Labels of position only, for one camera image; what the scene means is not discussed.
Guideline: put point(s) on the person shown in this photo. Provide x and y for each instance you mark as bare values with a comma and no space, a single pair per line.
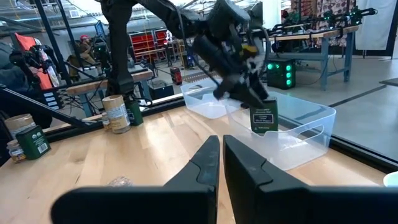
6,74
85,49

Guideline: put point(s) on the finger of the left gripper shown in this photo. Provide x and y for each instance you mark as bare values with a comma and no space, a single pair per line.
253,93
227,90

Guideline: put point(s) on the small glass spice jar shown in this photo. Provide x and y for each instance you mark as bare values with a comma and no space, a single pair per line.
15,152
120,181
105,123

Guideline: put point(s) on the black box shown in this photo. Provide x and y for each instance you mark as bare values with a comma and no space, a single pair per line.
161,92

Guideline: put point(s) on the red black toolbox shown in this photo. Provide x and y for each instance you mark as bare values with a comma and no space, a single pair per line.
176,76

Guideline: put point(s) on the patterned cloth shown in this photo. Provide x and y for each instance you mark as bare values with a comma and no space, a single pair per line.
329,6

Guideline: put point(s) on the black background robot arm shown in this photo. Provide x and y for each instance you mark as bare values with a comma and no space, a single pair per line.
31,57
357,14

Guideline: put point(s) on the black computer tower green lights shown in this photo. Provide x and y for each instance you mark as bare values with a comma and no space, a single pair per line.
280,81

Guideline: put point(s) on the clear plastic bin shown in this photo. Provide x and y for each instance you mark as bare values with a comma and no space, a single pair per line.
295,149
202,107

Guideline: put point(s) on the wooden workbench blue legs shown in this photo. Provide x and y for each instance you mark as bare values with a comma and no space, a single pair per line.
311,33

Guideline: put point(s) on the white plastic bin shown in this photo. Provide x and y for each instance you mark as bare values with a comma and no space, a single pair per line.
392,180

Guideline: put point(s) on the white curtain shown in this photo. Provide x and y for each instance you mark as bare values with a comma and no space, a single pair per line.
373,25

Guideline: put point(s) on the red shelf rack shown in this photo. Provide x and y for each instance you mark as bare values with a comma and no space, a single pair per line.
143,43

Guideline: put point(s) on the black station frame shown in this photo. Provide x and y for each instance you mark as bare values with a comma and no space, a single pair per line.
51,40

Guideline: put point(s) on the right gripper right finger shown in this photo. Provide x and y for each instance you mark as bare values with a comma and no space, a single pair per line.
280,205

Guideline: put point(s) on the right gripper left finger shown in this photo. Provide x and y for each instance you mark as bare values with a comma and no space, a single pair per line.
186,205

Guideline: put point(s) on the green spice tin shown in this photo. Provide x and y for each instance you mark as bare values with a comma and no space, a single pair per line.
264,119
135,113
32,143

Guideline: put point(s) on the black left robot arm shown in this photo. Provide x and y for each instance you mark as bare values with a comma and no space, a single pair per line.
119,56

